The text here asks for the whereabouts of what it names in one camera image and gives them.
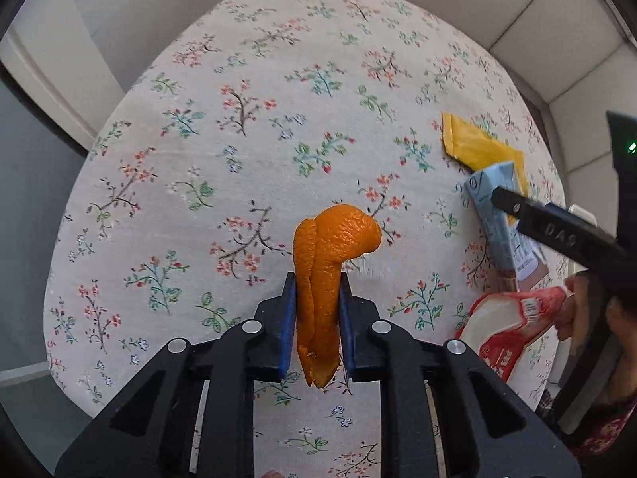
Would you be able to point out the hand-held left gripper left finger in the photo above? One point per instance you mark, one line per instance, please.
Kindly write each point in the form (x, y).
(286, 331)

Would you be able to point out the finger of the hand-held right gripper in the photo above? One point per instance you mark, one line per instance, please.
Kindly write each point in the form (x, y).
(507, 201)

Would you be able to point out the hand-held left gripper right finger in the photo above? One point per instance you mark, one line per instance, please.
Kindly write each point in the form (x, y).
(346, 331)

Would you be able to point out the light blue wrapper packet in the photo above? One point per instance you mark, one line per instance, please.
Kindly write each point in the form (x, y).
(497, 239)

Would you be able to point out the large orange peel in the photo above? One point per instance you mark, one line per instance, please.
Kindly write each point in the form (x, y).
(323, 269)

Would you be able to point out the person's right hand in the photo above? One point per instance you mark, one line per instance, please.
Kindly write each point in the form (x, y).
(575, 318)

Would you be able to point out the yellow padded packet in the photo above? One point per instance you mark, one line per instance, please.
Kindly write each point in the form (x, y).
(482, 147)

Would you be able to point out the red and white wrapper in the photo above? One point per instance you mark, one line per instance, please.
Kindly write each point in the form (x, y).
(502, 328)

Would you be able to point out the red patterned clothing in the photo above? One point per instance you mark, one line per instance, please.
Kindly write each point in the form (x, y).
(602, 428)

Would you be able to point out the floral tablecloth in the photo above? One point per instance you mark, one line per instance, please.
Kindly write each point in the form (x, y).
(249, 134)

